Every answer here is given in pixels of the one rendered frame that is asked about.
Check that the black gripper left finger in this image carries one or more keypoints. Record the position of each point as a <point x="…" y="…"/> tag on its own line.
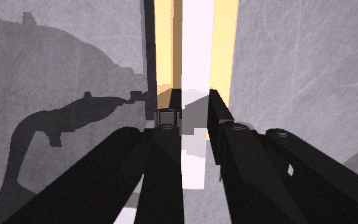
<point x="91" y="192"/>

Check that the white square stick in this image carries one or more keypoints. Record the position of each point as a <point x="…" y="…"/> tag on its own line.
<point x="198" y="3"/>
<point x="197" y="38"/>

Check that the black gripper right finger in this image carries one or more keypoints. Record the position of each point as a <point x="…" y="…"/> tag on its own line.
<point x="325" y="190"/>

